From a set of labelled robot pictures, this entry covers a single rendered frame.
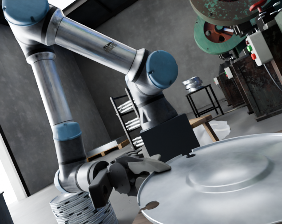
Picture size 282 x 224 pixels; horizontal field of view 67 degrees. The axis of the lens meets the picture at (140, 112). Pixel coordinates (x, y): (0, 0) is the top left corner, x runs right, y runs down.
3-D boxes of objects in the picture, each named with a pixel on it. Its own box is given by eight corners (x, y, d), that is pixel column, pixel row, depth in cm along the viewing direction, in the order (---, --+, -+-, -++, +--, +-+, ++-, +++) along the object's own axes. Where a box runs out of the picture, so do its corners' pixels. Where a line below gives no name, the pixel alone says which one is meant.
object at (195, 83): (201, 124, 349) (181, 80, 352) (197, 122, 394) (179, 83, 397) (224, 114, 345) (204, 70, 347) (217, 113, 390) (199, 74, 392)
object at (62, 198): (75, 198, 102) (74, 197, 102) (39, 209, 115) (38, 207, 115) (109, 173, 128) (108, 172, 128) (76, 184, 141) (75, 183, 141)
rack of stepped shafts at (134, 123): (158, 152, 278) (128, 86, 281) (134, 159, 306) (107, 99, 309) (173, 141, 312) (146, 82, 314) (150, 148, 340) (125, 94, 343)
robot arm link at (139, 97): (156, 98, 93) (144, 70, 94) (170, 90, 81) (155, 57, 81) (133, 108, 89) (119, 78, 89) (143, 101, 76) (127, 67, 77)
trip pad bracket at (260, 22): (277, 50, 93) (257, 10, 94) (271, 54, 103) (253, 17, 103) (291, 43, 92) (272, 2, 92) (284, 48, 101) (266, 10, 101)
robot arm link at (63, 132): (53, 129, 67) (59, 164, 66) (49, 125, 56) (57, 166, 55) (78, 124, 70) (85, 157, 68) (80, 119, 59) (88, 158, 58)
